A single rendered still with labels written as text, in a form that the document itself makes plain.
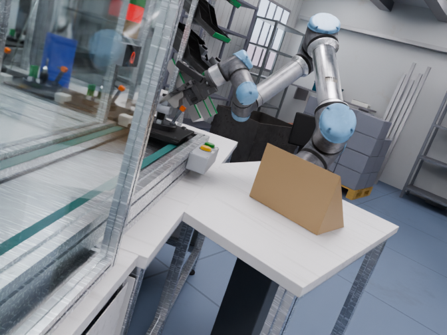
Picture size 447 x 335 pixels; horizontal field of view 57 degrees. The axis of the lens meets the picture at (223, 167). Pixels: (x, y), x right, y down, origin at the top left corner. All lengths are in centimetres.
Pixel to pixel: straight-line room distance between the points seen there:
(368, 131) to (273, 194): 420
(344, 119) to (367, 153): 417
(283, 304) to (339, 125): 60
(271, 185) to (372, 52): 669
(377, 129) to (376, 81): 246
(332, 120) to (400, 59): 649
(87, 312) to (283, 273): 49
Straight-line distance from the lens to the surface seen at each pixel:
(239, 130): 493
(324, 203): 131
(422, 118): 762
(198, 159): 139
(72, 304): 72
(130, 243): 93
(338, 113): 138
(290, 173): 136
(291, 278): 102
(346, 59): 811
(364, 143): 554
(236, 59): 149
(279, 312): 108
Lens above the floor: 131
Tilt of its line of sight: 15 degrees down
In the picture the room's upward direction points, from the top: 18 degrees clockwise
